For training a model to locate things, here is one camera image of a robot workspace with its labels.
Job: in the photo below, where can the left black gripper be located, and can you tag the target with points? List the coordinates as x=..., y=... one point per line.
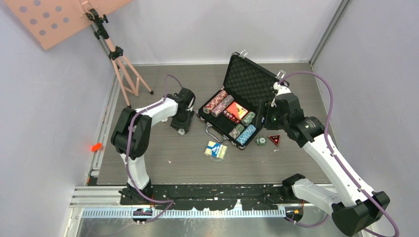
x=186, y=125

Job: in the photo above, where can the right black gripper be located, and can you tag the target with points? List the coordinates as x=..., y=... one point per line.
x=260, y=112

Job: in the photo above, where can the black poker chip case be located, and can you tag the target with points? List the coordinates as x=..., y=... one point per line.
x=249, y=84

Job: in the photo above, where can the blue playing card deck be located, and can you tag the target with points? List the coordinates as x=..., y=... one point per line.
x=215, y=150

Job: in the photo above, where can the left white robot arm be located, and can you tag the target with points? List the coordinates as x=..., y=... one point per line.
x=132, y=132

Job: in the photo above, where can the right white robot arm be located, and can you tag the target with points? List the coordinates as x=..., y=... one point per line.
x=354, y=205

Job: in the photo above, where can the green poker chip stack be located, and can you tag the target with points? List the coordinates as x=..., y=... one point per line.
x=247, y=120

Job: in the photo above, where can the red playing card deck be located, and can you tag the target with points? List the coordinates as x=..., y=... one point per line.
x=237, y=110

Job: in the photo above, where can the light blue chip stack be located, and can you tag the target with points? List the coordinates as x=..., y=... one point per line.
x=246, y=134

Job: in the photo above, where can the grey camo chip stack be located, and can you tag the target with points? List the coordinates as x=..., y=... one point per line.
x=236, y=131

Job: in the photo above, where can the dark green chip pile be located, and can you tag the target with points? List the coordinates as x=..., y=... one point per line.
x=260, y=141

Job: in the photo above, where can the red triangle all-in button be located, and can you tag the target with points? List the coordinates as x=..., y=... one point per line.
x=275, y=139

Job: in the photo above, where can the red poker chip stack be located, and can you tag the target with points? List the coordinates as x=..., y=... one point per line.
x=215, y=101

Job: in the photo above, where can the pink music stand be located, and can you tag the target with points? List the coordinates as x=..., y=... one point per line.
x=53, y=21

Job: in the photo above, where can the orange clip on rail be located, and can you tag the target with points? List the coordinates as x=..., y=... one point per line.
x=96, y=147

